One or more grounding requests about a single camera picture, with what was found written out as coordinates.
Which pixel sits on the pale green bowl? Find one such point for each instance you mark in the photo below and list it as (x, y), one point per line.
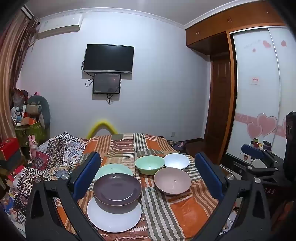
(149, 164)

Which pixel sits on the purple plate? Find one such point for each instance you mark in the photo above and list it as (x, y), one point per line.
(116, 190)

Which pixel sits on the grey plush toy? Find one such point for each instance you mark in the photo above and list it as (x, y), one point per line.
(44, 109)

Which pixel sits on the red box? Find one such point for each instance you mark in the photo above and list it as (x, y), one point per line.
(9, 148)

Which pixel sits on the black wall television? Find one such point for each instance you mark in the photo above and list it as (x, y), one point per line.
(108, 58)

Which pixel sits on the brown wooden door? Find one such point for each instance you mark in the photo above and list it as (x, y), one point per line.
(219, 99)

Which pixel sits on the purple slipper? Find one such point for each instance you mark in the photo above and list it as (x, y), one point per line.
(180, 145)

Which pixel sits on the wooden overhead cabinet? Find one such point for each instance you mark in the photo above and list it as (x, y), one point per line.
(222, 25)

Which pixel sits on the white plate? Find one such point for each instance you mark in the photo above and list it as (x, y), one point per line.
(113, 219)

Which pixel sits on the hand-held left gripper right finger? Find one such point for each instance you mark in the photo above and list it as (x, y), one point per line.
(209, 177)

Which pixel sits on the red paper label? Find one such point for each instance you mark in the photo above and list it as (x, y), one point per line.
(254, 81)

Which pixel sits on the small dark jar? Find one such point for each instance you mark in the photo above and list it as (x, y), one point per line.
(255, 141)
(267, 144)

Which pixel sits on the orange striped patchwork blanket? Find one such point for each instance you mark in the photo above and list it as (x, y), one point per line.
(175, 213)

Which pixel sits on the yellow foam hoop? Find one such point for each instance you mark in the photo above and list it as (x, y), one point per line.
(101, 122)

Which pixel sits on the pink bowl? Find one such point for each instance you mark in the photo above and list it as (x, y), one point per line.
(172, 180)

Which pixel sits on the white sliding wardrobe door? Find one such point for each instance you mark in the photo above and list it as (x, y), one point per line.
(254, 99)

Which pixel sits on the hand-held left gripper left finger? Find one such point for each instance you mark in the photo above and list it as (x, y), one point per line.
(86, 177)

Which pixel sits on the small black wall monitor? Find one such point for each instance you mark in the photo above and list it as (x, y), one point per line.
(106, 83)

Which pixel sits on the white bowl with dark spots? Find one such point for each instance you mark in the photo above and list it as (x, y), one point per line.
(176, 161)

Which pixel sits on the pale green plate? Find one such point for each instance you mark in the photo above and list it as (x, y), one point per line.
(113, 169)

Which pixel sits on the green storage box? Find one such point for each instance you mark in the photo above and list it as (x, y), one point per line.
(32, 134)

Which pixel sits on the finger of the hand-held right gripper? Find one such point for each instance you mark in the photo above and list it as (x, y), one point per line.
(253, 150)
(240, 165)

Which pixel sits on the patterned patchwork quilt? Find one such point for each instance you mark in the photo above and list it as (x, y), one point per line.
(57, 148)

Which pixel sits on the pink rabbit toy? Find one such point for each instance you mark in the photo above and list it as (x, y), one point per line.
(32, 146)

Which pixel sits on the white air conditioner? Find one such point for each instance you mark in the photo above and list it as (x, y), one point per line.
(59, 25)

